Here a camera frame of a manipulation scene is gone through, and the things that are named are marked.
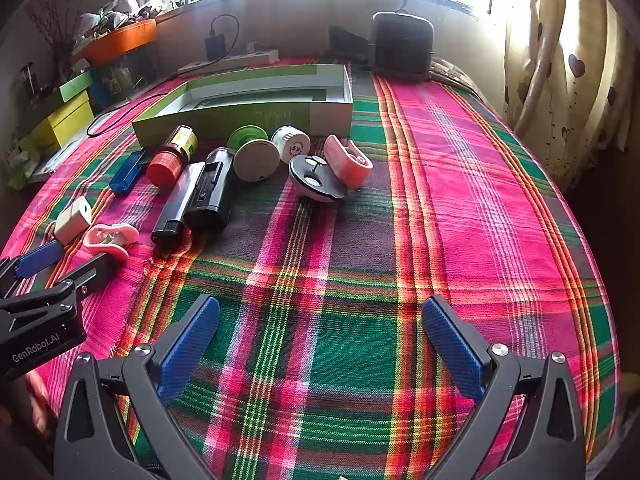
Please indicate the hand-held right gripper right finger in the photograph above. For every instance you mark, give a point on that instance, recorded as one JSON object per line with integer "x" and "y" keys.
{"x": 450, "y": 345}

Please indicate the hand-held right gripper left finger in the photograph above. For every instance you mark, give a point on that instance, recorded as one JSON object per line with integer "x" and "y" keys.
{"x": 190, "y": 345}

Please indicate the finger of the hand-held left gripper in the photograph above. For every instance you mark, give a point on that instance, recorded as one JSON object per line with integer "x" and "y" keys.
{"x": 92, "y": 272}
{"x": 32, "y": 260}

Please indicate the pink plastic clip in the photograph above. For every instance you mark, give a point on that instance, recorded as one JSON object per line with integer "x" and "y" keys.
{"x": 102, "y": 235}
{"x": 345, "y": 165}

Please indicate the white wall charger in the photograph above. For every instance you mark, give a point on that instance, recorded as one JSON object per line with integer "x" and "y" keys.
{"x": 72, "y": 220}

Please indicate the blue translucent usb adapter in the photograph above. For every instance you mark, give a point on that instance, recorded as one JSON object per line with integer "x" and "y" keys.
{"x": 125, "y": 175}

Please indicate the black round lid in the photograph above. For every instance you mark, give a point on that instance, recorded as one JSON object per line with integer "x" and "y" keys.
{"x": 315, "y": 180}

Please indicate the green cardboard box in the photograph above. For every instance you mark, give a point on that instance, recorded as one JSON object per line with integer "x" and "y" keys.
{"x": 250, "y": 115}

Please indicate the white round cap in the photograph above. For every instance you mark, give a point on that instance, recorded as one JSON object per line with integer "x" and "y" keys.
{"x": 290, "y": 145}

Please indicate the black bar in clear wrap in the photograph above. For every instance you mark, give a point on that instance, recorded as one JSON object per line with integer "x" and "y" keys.
{"x": 172, "y": 210}

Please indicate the white plastic sheet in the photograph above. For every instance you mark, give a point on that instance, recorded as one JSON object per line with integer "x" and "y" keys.
{"x": 60, "y": 160}

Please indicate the red-capped bottle with yellow label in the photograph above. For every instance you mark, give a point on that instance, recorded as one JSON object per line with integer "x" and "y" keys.
{"x": 167, "y": 165}

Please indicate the black hair trimmer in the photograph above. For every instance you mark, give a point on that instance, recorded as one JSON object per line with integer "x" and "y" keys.
{"x": 207, "y": 195}

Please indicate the yellow storage box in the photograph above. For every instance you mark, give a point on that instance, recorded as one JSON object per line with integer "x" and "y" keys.
{"x": 65, "y": 120}

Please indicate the plaid blanket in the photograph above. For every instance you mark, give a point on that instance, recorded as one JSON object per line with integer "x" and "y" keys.
{"x": 450, "y": 185}

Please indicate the green storage box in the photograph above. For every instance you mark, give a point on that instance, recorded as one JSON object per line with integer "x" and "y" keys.
{"x": 75, "y": 87}

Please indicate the green and white spool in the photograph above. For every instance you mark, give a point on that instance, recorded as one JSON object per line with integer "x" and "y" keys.
{"x": 255, "y": 160}

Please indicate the orange tray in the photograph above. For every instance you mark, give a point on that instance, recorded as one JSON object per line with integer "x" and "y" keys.
{"x": 115, "y": 42}

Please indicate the black charger brick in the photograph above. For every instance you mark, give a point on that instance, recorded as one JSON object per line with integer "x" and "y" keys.
{"x": 214, "y": 47}

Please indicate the white power strip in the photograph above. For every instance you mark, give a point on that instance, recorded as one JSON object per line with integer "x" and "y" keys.
{"x": 240, "y": 59}

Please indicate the pile of crumpled bags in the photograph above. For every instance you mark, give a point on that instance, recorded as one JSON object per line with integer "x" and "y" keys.
{"x": 117, "y": 12}

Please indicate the striped cloth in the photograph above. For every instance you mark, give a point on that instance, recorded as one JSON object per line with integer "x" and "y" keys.
{"x": 452, "y": 75}

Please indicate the grey plug adapter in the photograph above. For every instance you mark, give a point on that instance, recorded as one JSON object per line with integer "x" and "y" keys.
{"x": 251, "y": 48}

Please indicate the cream heart-print curtain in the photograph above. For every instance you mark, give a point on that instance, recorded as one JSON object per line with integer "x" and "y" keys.
{"x": 575, "y": 85}

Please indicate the grey portable speaker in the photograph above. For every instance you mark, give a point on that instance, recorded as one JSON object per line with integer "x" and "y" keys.
{"x": 402, "y": 45}

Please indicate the dark folded cloth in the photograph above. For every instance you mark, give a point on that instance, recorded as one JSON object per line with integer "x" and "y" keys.
{"x": 350, "y": 42}

